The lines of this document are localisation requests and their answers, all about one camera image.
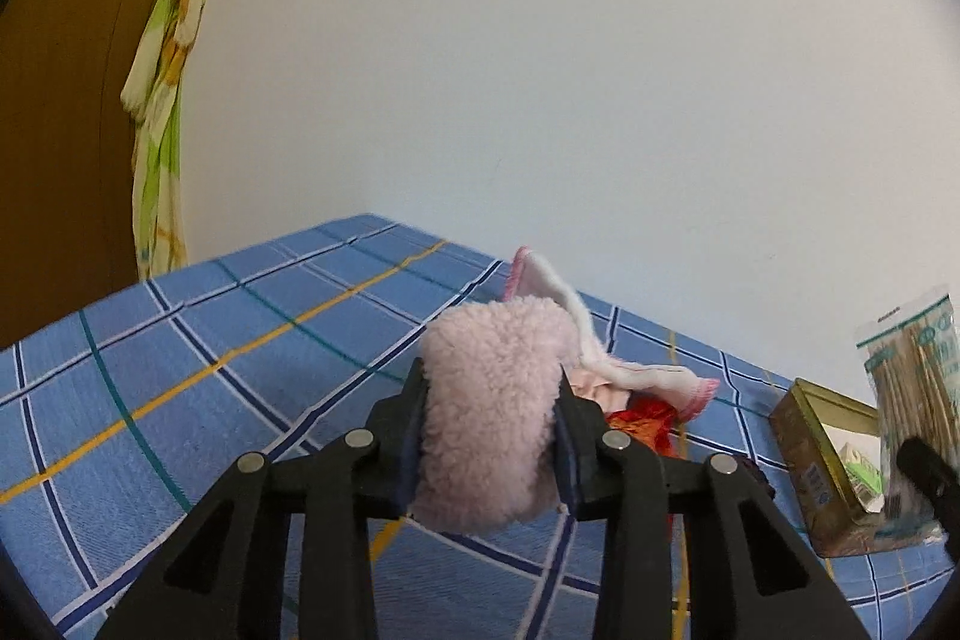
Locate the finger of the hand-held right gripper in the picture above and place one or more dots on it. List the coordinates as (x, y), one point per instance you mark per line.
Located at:
(930, 471)

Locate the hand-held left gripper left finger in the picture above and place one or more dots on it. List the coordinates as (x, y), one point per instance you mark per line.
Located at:
(412, 456)

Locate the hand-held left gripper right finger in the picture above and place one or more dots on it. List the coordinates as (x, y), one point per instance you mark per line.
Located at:
(566, 467)

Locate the pink fluffy plush cloth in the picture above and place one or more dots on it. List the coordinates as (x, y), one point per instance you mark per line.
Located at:
(487, 407)

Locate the clear bag of cotton swabs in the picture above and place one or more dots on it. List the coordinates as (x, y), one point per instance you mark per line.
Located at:
(911, 370)

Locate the gold metal tin box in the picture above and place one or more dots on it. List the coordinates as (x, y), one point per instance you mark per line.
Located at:
(802, 460)

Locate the white towel with pink edge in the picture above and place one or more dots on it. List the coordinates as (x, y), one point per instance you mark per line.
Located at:
(547, 280)

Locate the blue plaid bedsheet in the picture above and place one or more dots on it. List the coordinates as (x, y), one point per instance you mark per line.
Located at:
(187, 347)

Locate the green yellow floral cloth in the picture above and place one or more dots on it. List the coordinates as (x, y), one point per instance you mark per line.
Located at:
(161, 123)

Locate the brown wooden door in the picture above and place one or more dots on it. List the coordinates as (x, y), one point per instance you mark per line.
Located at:
(60, 123)

